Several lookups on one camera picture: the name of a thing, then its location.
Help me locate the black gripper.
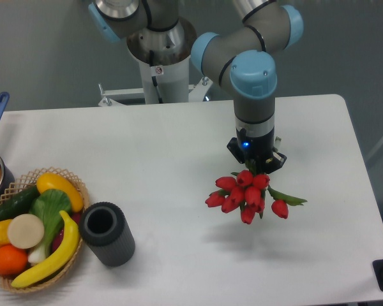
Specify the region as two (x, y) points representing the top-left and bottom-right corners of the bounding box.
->
(227, 118), (287, 174)

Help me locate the red tulip bouquet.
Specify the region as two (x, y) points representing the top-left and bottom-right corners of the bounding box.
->
(205, 162), (307, 224)

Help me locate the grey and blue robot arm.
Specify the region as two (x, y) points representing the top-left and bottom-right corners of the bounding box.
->
(88, 1), (304, 174)

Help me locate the dark grey ribbed vase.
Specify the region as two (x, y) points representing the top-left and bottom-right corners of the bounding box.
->
(79, 201), (135, 266)

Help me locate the dark red fruit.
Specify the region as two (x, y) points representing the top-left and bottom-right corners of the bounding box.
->
(51, 213), (81, 253)

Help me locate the yellow squash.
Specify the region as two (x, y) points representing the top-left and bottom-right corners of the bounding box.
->
(36, 172), (84, 213)

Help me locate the green bok choy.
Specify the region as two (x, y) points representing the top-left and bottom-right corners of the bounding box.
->
(28, 189), (72, 266)

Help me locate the yellow banana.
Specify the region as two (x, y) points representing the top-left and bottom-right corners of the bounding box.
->
(11, 210), (80, 289)

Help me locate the woven wicker basket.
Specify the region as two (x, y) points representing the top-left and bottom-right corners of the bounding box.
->
(0, 166), (89, 294)

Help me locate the green cucumber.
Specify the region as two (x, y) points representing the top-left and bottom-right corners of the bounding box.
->
(0, 186), (40, 221)

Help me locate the round beige slice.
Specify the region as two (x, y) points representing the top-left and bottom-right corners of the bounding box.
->
(7, 214), (45, 249)

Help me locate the orange fruit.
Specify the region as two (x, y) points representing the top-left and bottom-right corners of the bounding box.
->
(0, 244), (27, 275)

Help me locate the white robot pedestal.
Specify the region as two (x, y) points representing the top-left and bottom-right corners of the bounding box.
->
(98, 17), (213, 106)

